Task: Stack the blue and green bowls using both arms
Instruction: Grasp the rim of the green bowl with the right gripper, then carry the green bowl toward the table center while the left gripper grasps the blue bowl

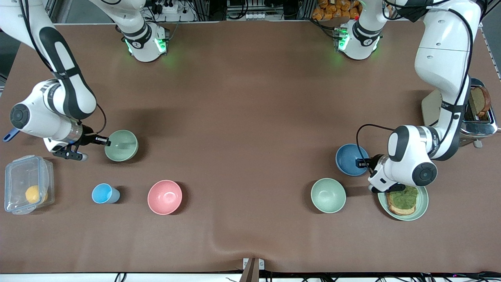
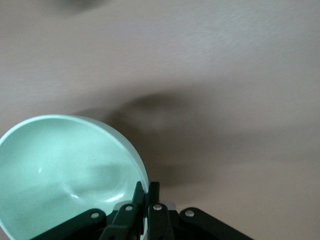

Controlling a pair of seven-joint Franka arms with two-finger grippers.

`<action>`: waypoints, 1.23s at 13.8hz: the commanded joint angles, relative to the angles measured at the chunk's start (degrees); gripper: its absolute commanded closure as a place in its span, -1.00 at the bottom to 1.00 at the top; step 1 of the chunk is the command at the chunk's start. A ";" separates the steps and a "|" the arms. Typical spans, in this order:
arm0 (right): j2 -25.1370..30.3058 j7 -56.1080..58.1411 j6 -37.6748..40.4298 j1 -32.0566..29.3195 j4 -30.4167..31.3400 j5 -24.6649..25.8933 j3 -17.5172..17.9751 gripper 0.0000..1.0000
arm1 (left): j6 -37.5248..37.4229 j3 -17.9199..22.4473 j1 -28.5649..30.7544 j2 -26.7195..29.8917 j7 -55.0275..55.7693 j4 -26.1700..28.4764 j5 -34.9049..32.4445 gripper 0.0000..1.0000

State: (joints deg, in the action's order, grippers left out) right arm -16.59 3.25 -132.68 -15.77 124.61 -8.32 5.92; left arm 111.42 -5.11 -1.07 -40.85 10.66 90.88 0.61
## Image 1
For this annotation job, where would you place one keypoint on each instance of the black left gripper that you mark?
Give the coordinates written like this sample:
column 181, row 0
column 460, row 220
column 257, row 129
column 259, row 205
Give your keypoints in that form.
column 375, row 160

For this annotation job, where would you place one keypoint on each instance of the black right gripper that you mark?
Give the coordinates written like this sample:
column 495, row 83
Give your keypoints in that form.
column 87, row 137

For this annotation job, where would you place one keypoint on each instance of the blue bowl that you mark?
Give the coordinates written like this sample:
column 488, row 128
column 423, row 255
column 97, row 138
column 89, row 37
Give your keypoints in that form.
column 348, row 158

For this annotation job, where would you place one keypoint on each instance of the pale green bowl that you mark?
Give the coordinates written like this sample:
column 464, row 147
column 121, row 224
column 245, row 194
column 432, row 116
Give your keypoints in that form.
column 121, row 145
column 328, row 196

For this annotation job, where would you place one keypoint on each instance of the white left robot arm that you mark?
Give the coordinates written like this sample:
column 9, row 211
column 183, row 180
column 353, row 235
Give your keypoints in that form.
column 442, row 51

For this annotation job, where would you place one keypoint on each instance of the pink bowl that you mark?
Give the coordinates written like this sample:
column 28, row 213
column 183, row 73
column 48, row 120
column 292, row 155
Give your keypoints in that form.
column 164, row 197

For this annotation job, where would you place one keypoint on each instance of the light blue cup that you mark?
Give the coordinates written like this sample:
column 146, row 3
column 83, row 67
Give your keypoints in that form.
column 102, row 193

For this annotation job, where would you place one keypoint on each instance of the green lettuce leaf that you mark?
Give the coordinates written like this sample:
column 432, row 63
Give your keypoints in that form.
column 405, row 197

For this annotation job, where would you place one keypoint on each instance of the toasted bread slice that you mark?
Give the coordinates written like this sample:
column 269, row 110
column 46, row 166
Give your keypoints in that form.
column 397, row 210

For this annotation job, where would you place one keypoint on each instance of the pale green plate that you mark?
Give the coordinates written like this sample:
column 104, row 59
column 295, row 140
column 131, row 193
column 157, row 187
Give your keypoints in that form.
column 422, row 203

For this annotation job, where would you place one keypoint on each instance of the yellow lemon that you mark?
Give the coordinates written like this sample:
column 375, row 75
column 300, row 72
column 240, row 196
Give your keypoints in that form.
column 33, row 194

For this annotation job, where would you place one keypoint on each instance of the clear plastic lidded container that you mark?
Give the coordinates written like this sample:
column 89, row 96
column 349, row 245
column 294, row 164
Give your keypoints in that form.
column 19, row 176

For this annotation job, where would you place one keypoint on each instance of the cream and chrome toaster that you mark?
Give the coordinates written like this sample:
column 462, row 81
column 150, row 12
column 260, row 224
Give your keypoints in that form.
column 479, row 127

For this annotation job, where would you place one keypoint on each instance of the brown table cover mat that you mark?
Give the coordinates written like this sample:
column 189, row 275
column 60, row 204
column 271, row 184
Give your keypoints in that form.
column 250, row 98

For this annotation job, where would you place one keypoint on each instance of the bread slice with brown crust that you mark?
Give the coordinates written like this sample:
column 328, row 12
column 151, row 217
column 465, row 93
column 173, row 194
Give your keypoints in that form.
column 479, row 102

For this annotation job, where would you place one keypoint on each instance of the white power strip with plugs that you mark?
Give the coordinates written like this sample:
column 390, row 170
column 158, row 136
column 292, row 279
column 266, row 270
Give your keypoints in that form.
column 172, row 15

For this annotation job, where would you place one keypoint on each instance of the orange packaged snacks pile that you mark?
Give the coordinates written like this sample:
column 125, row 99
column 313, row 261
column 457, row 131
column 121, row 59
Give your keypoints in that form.
column 332, row 9

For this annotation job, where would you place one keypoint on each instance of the small white socket strip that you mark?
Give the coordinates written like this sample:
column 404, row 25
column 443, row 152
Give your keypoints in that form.
column 258, row 16

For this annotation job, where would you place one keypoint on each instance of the metal table clamp bracket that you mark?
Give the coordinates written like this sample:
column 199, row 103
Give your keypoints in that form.
column 246, row 263

